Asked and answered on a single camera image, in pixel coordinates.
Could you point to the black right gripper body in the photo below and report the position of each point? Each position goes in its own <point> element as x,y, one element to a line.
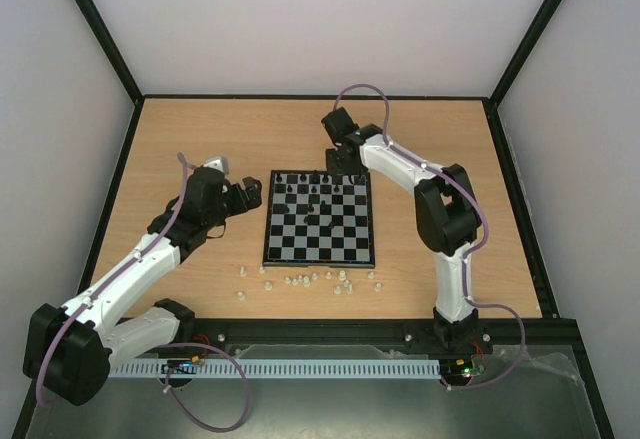
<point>341,160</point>

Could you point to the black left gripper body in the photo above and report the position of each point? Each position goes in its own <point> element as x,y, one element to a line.
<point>241,204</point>

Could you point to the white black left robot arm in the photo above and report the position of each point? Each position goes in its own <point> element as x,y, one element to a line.
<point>72,349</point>

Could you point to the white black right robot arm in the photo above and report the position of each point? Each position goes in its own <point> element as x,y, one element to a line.
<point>447,219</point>

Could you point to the black king back row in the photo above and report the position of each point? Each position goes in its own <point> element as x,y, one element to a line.
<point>315,176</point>

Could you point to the black and silver chessboard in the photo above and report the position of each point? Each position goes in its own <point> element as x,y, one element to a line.
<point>333,227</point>

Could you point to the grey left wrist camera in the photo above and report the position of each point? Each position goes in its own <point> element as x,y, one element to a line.
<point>219,163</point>

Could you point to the black aluminium frame rail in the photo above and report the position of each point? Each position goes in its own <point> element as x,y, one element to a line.
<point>413,334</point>

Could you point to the light blue slotted cable duct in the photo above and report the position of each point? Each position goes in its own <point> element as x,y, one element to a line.
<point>157,368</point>

